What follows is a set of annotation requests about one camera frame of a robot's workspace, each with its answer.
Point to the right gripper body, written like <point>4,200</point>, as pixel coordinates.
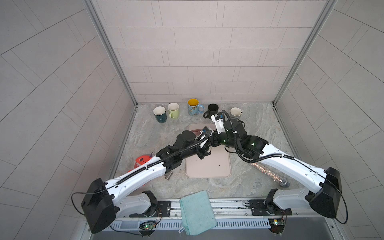
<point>224,139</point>

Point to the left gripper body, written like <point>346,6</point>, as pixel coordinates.
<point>192,150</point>

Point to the pink mug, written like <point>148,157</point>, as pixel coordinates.
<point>197,132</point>

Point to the grey mug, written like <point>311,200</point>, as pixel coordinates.
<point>236,112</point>

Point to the black mug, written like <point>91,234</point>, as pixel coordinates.
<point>212,110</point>

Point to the blue butterfly mug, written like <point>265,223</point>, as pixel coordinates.
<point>195,108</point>

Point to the light green mug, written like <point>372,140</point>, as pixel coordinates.
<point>174,110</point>

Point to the dark green mug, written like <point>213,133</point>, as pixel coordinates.
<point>160,114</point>

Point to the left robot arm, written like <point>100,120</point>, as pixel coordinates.
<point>105,200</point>

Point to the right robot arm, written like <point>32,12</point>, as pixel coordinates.
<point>322,190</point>

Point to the beige tray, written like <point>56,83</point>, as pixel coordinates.
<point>216,165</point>

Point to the metal pipe fitting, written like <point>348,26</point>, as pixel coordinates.
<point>168,176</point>

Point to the red shark toy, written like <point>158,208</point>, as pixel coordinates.
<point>141,161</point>

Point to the glitter tube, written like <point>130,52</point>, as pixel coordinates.
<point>283,182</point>

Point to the teal cloth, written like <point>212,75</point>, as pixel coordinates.
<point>197,213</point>

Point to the left circuit board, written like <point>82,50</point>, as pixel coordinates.
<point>147,226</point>

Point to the circuit board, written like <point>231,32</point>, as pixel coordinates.
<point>147,226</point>
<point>277,225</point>

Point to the right circuit board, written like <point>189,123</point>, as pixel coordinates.
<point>277,225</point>

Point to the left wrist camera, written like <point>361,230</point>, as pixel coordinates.
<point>206,133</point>

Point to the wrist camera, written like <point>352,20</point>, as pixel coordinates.
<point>206,133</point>
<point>219,122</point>

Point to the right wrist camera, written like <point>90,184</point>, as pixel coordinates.
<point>219,122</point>

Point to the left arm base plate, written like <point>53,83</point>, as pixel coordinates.
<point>162,207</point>

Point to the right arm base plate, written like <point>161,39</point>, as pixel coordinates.
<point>261,208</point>

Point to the aluminium rail frame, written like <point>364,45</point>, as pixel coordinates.
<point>230,213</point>

